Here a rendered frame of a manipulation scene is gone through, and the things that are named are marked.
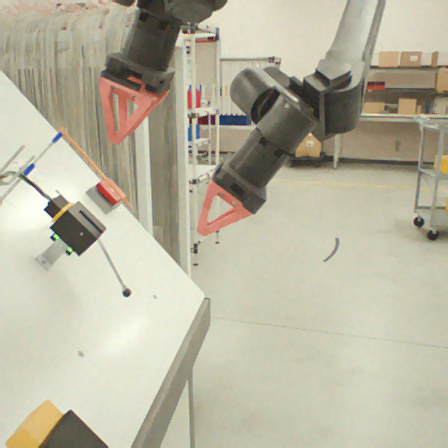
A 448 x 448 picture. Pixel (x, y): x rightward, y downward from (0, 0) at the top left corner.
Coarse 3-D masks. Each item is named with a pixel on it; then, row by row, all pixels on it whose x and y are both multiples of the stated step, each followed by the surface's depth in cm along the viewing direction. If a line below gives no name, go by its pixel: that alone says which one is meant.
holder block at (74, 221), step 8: (72, 208) 65; (80, 208) 66; (64, 216) 64; (72, 216) 64; (80, 216) 65; (88, 216) 67; (56, 224) 64; (64, 224) 64; (72, 224) 64; (80, 224) 64; (88, 224) 65; (96, 224) 67; (56, 232) 65; (64, 232) 65; (72, 232) 65; (80, 232) 65; (88, 232) 64; (96, 232) 66; (64, 240) 65; (72, 240) 65; (80, 240) 65; (88, 240) 65; (96, 240) 65; (72, 248) 66; (80, 248) 65; (88, 248) 65
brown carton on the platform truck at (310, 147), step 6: (306, 138) 770; (312, 138) 771; (306, 144) 772; (312, 144) 773; (318, 144) 773; (300, 150) 776; (306, 150) 775; (312, 150) 775; (318, 150) 776; (300, 156) 780; (306, 156) 780; (312, 156) 779; (318, 156) 779
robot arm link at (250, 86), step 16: (336, 64) 57; (240, 80) 62; (256, 80) 61; (272, 80) 61; (288, 80) 62; (304, 80) 58; (320, 80) 57; (336, 80) 56; (240, 96) 62; (256, 96) 60; (304, 96) 60; (320, 96) 56; (256, 112) 61; (320, 112) 58; (320, 128) 60
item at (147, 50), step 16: (144, 16) 54; (128, 32) 56; (144, 32) 54; (160, 32) 54; (176, 32) 56; (128, 48) 55; (144, 48) 55; (160, 48) 55; (112, 64) 54; (128, 64) 53; (144, 64) 55; (160, 64) 56; (144, 80) 54; (160, 80) 55
